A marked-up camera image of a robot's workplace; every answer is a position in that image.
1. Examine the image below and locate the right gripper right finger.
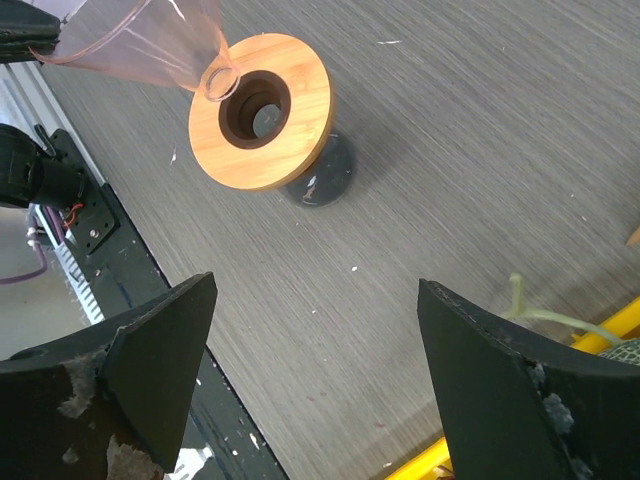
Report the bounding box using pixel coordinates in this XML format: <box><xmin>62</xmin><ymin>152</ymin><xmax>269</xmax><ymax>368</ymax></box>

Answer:
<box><xmin>417</xmin><ymin>280</ymin><xmax>639</xmax><ymax>479</ymax></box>

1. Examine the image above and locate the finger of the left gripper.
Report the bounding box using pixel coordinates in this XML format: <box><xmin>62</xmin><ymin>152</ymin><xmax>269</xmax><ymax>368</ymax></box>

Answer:
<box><xmin>0</xmin><ymin>0</ymin><xmax>61</xmax><ymax>63</ymax></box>

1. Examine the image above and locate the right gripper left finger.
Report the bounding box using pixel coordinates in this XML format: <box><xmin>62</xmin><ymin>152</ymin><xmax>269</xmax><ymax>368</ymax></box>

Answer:
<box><xmin>1</xmin><ymin>273</ymin><xmax>217</xmax><ymax>479</ymax></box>

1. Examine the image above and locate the pink glass dripper cone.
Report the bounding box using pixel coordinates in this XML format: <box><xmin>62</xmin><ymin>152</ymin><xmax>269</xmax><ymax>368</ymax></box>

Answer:
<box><xmin>31</xmin><ymin>0</ymin><xmax>240</xmax><ymax>102</ymax></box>

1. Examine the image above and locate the round wooden dripper stand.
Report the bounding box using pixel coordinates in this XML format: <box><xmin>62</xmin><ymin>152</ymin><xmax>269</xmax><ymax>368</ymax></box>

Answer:
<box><xmin>188</xmin><ymin>33</ymin><xmax>334</xmax><ymax>191</ymax></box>

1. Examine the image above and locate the glass coffee carafe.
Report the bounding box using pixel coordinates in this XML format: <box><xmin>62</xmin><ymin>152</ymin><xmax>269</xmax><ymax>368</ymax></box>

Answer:
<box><xmin>279</xmin><ymin>131</ymin><xmax>356</xmax><ymax>208</ymax></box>

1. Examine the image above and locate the coffee filter paper pack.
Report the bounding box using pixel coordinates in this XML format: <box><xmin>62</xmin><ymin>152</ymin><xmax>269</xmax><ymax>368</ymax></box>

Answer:
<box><xmin>626</xmin><ymin>227</ymin><xmax>640</xmax><ymax>246</ymax></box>

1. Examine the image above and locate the green netted melon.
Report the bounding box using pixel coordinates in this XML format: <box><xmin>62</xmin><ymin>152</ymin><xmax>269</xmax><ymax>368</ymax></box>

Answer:
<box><xmin>501</xmin><ymin>273</ymin><xmax>639</xmax><ymax>366</ymax></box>

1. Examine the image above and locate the yellow plastic fruit tray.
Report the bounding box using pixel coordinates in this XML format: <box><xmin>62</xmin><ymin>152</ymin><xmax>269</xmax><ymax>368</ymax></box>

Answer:
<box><xmin>387</xmin><ymin>298</ymin><xmax>639</xmax><ymax>479</ymax></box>

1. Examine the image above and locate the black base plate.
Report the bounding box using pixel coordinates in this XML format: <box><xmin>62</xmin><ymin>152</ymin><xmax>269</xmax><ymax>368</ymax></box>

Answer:
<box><xmin>50</xmin><ymin>129</ymin><xmax>286</xmax><ymax>479</ymax></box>

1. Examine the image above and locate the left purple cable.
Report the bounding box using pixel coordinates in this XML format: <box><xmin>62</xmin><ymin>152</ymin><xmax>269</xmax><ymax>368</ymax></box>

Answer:
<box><xmin>0</xmin><ymin>204</ymin><xmax>61</xmax><ymax>288</ymax></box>

